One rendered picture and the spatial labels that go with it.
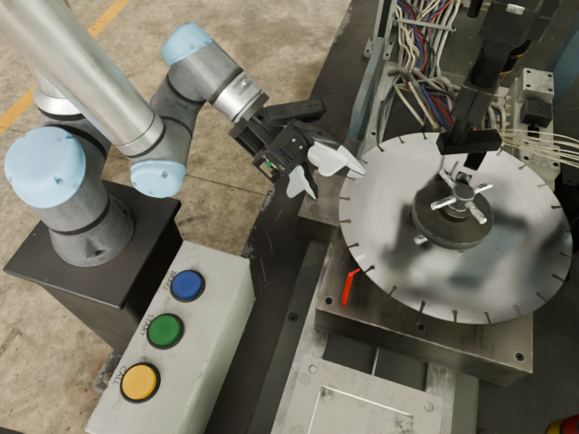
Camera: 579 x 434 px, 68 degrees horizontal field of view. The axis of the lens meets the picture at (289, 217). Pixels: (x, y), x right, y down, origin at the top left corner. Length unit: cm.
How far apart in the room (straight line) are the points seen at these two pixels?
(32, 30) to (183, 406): 46
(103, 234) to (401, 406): 57
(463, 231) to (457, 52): 76
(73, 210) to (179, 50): 31
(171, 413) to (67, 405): 107
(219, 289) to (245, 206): 119
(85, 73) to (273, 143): 27
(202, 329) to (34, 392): 115
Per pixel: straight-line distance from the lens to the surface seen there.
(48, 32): 56
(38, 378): 172
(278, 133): 70
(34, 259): 95
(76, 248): 86
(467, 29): 142
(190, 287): 63
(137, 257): 87
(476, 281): 62
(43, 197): 75
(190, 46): 69
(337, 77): 117
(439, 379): 76
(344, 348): 75
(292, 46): 259
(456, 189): 63
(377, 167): 69
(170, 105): 73
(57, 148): 76
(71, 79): 58
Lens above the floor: 147
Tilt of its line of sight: 56 degrees down
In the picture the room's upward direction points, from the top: straight up
